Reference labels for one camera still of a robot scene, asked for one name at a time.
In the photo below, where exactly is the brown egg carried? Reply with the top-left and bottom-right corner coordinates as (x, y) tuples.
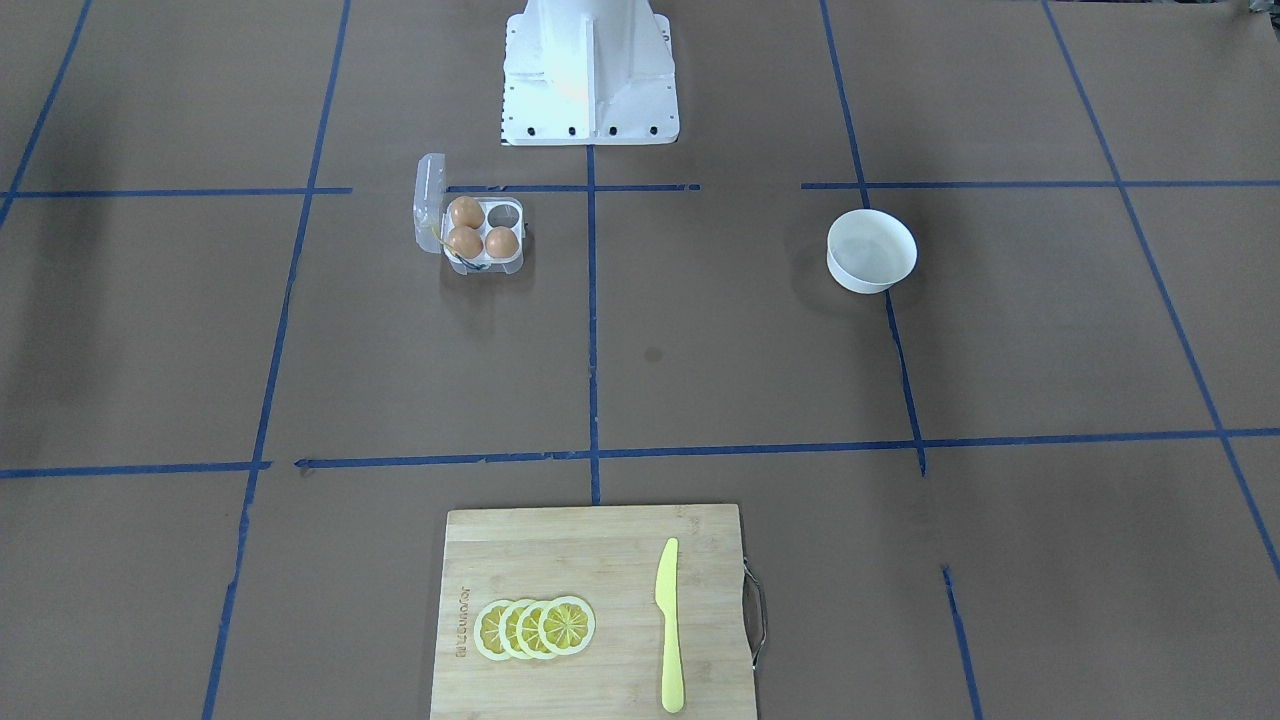
(485, 225), (521, 263)

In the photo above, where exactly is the clear plastic egg box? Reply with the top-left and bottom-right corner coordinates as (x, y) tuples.
(412, 152), (526, 275)

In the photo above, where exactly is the brown egg in box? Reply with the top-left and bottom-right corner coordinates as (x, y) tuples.
(444, 225), (485, 261)
(448, 196), (486, 229)

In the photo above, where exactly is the wooden cutting board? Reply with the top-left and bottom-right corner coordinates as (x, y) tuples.
(429, 503), (758, 719)

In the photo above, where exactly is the yellow plastic knife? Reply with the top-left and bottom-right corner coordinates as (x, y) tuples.
(654, 537), (686, 715)

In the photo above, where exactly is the white paper bowl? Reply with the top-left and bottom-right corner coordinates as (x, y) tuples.
(826, 208), (918, 293)

